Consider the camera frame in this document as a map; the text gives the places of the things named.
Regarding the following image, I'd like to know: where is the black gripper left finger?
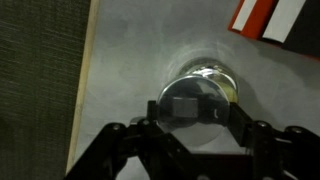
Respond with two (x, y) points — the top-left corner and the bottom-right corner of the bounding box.
(64, 99), (201, 180)

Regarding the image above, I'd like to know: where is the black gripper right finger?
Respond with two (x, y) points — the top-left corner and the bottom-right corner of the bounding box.
(229, 102), (320, 180)

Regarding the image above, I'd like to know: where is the glass candle holder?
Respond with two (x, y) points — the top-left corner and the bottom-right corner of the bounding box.
(178, 57), (239, 104)

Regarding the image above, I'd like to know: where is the grey coffee table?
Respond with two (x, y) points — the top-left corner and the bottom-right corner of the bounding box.
(65, 0), (320, 180)

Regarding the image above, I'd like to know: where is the black book with yellow spine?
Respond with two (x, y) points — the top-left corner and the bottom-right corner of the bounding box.
(262, 0), (320, 58)

